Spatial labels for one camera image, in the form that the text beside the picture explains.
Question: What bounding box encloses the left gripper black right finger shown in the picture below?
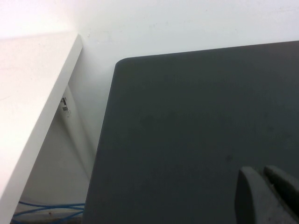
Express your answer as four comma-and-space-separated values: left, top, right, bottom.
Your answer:
263, 165, 299, 217

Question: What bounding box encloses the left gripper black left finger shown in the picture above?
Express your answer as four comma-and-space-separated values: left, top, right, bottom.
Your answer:
234, 166, 299, 224

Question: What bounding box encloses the small barcode sticker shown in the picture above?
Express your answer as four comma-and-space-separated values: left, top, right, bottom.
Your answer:
60, 96, 71, 118

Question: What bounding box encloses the white side desk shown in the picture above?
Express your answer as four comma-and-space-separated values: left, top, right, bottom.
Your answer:
0, 32, 84, 224

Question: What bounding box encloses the blue cable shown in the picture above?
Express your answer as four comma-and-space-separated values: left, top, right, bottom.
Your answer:
12, 206, 85, 222
18, 201, 85, 209

